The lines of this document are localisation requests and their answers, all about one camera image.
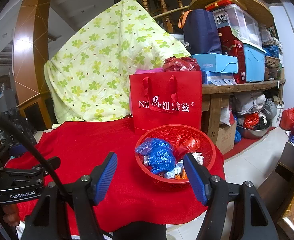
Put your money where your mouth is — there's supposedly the white plastic bag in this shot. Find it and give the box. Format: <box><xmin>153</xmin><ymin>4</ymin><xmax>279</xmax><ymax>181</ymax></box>
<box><xmin>192</xmin><ymin>152</ymin><xmax>204</xmax><ymax>166</ymax></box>

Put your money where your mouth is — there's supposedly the light blue mask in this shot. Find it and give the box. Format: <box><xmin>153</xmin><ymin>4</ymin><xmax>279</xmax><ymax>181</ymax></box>
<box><xmin>164</xmin><ymin>160</ymin><xmax>184</xmax><ymax>179</ymax></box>

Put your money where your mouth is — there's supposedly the white paper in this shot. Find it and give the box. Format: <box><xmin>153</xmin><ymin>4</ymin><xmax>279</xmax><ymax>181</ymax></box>
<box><xmin>143</xmin><ymin>155</ymin><xmax>150</xmax><ymax>166</ymax></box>

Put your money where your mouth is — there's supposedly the blue plastic bag ball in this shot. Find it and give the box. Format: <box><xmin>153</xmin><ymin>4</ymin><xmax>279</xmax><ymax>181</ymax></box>
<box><xmin>135</xmin><ymin>138</ymin><xmax>176</xmax><ymax>175</ymax></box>

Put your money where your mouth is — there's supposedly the orange snack wrapper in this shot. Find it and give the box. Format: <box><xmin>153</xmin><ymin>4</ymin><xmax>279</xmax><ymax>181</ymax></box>
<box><xmin>175</xmin><ymin>168</ymin><xmax>188</xmax><ymax>180</ymax></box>

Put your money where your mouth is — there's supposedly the person left hand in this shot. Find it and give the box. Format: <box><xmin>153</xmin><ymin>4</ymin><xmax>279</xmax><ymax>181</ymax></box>
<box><xmin>3</xmin><ymin>204</ymin><xmax>20</xmax><ymax>226</ymax></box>

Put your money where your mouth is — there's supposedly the red fleece blanket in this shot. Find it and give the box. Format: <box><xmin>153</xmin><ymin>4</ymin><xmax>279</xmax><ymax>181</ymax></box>
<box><xmin>4</xmin><ymin>115</ymin><xmax>225</xmax><ymax>235</ymax></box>

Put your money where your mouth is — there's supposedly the black puffer jacket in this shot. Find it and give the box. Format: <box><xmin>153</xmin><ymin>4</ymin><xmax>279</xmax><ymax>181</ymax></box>
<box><xmin>0</xmin><ymin>108</ymin><xmax>37</xmax><ymax>146</ymax></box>

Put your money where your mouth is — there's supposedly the red plastic mesh basket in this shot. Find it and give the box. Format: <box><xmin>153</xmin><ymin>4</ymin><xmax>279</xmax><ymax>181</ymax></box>
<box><xmin>135</xmin><ymin>125</ymin><xmax>218</xmax><ymax>190</ymax></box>

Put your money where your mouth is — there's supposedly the cardboard box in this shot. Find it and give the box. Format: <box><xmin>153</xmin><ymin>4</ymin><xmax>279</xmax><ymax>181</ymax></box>
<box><xmin>216</xmin><ymin>122</ymin><xmax>237</xmax><ymax>154</ymax></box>

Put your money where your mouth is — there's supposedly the metal basin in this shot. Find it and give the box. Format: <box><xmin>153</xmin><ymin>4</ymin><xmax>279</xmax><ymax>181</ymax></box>
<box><xmin>237</xmin><ymin>120</ymin><xmax>271</xmax><ymax>139</ymax></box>

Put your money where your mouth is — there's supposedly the wooden shelf table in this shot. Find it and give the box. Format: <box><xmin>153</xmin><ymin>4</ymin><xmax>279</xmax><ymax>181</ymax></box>
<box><xmin>201</xmin><ymin>79</ymin><xmax>286</xmax><ymax>143</ymax></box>

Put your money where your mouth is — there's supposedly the wooden cabinet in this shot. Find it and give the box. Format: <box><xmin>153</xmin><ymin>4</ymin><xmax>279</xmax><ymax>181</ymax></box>
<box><xmin>17</xmin><ymin>91</ymin><xmax>56</xmax><ymax>131</ymax></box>

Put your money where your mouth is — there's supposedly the red paper gift bag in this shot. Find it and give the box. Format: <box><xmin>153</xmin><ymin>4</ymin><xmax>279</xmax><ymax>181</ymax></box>
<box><xmin>130</xmin><ymin>71</ymin><xmax>202</xmax><ymax>135</ymax></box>

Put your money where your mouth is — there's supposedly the green clover quilt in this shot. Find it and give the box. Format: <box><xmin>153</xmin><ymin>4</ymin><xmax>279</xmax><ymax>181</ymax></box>
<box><xmin>44</xmin><ymin>0</ymin><xmax>189</xmax><ymax>123</ymax></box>

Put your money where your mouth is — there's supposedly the dark red plastic bag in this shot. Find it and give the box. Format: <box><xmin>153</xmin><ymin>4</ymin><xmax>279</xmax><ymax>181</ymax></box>
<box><xmin>162</xmin><ymin>56</ymin><xmax>200</xmax><ymax>72</ymax></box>

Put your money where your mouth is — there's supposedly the light blue shoe box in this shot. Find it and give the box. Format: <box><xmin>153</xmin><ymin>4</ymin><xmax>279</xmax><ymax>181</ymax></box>
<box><xmin>191</xmin><ymin>53</ymin><xmax>238</xmax><ymax>74</ymax></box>

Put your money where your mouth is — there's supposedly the blue plastic storage bin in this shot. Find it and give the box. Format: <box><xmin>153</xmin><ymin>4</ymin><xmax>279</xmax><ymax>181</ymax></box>
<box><xmin>243</xmin><ymin>42</ymin><xmax>265</xmax><ymax>82</ymax></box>

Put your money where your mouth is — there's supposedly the red liquor box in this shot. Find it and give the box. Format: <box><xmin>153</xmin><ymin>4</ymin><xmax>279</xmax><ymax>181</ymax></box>
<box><xmin>218</xmin><ymin>25</ymin><xmax>246</xmax><ymax>84</ymax></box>

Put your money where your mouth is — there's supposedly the navy blue tote bag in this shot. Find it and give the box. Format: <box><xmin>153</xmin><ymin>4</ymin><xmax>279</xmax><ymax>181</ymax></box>
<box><xmin>178</xmin><ymin>9</ymin><xmax>222</xmax><ymax>55</ymax></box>

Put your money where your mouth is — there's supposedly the clear plastic storage box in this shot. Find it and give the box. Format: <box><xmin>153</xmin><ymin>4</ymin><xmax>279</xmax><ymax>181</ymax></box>
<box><xmin>213</xmin><ymin>4</ymin><xmax>262</xmax><ymax>48</ymax></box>

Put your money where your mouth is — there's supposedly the woven bamboo tray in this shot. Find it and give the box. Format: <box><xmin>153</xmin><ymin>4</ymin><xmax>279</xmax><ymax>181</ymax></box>
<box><xmin>188</xmin><ymin>0</ymin><xmax>275</xmax><ymax>29</ymax></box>

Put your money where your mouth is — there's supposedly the black cable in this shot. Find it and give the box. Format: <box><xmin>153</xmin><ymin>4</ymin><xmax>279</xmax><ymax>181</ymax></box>
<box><xmin>0</xmin><ymin>109</ymin><xmax>68</xmax><ymax>193</ymax></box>

